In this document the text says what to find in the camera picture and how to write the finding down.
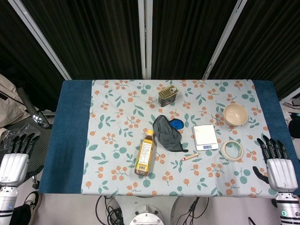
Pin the beige masking tape roll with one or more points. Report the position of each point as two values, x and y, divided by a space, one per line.
223 153

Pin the beige ceramic bowl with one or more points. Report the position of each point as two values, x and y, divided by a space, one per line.
235 114

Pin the yellow labelled amber bottle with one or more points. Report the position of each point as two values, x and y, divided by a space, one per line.
144 154

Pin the floral fruit print tablecloth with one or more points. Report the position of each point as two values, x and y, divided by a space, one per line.
122 117

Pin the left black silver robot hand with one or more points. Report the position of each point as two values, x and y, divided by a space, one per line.
14 167

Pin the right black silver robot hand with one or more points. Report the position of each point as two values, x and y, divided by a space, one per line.
280 171

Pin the grey microfibre cloth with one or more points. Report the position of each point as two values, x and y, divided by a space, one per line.
166 136

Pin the blue velvet table cover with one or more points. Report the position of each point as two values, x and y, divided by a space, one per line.
68 129

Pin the black white sneaker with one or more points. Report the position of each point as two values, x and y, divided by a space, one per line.
32 199

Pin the wooden pen with red marks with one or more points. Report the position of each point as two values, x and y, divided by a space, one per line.
190 156

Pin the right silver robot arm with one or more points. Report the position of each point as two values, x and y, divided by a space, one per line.
287 208

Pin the silver digital kitchen scale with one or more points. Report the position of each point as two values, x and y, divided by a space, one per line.
204 136

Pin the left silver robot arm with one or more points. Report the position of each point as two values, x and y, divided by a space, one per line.
7 204

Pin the dark green luncheon meat can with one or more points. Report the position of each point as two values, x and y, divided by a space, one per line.
167 96

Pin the white partition frame post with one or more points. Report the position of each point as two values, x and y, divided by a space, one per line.
225 39
39 39
145 39

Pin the beige jacket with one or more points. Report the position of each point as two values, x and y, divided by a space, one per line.
10 103

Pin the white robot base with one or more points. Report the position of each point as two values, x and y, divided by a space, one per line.
146 211

